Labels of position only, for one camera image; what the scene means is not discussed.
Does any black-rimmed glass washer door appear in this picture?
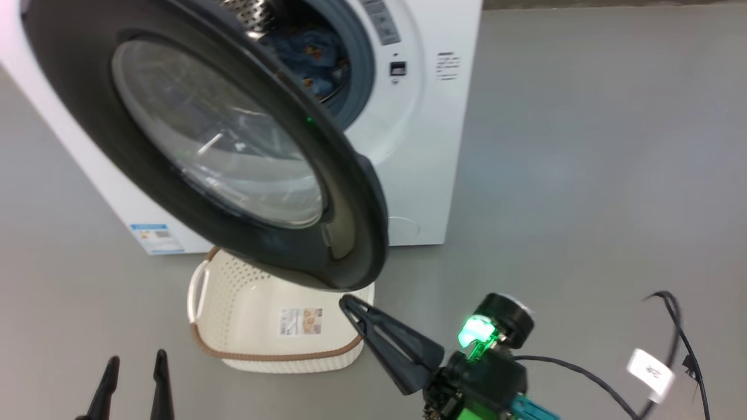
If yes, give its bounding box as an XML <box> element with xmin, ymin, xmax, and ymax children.
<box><xmin>20</xmin><ymin>0</ymin><xmax>390</xmax><ymax>292</ymax></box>

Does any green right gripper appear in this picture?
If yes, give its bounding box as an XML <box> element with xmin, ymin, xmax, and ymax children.
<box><xmin>340</xmin><ymin>293</ymin><xmax>535</xmax><ymax>420</ymax></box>

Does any white front-load washing machine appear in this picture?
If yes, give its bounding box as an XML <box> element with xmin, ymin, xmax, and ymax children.
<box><xmin>0</xmin><ymin>0</ymin><xmax>484</xmax><ymax>256</ymax></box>

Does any cream laundry basket brown rim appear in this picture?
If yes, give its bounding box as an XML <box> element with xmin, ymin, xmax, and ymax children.
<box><xmin>187</xmin><ymin>246</ymin><xmax>375</xmax><ymax>374</ymax></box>

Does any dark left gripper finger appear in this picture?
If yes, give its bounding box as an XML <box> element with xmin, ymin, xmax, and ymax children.
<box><xmin>75</xmin><ymin>356</ymin><xmax>121</xmax><ymax>420</ymax></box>
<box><xmin>151</xmin><ymin>349</ymin><xmax>174</xmax><ymax>420</ymax></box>

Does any stainless steel washing machine drum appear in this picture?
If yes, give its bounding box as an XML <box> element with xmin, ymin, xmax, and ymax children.
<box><xmin>216</xmin><ymin>0</ymin><xmax>351</xmax><ymax>106</ymax></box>

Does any grey warning sticker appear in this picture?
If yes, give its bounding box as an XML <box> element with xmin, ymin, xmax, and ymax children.
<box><xmin>359</xmin><ymin>0</ymin><xmax>402</xmax><ymax>46</ymax></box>

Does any grey rubber door gasket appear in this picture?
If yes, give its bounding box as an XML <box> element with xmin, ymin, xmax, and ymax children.
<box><xmin>303</xmin><ymin>0</ymin><xmax>376</xmax><ymax>132</ymax></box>

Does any blue bear-print clothing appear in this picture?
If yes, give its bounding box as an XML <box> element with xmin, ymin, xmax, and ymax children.
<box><xmin>260</xmin><ymin>26</ymin><xmax>333</xmax><ymax>68</ymax></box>
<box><xmin>286</xmin><ymin>35</ymin><xmax>351</xmax><ymax>100</ymax></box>

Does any paper basket label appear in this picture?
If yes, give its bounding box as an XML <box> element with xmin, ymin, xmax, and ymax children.
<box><xmin>279</xmin><ymin>307</ymin><xmax>323</xmax><ymax>337</ymax></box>

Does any round white filter cover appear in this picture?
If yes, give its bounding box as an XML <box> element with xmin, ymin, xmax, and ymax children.
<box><xmin>388</xmin><ymin>216</ymin><xmax>421</xmax><ymax>240</ymax></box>

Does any black cable teal connector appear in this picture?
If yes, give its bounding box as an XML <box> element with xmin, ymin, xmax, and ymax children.
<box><xmin>511</xmin><ymin>290</ymin><xmax>711</xmax><ymax>420</ymax></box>

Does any blue energy label sticker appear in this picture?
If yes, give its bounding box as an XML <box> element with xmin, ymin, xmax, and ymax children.
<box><xmin>130</xmin><ymin>223</ymin><xmax>186</xmax><ymax>254</ymax></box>

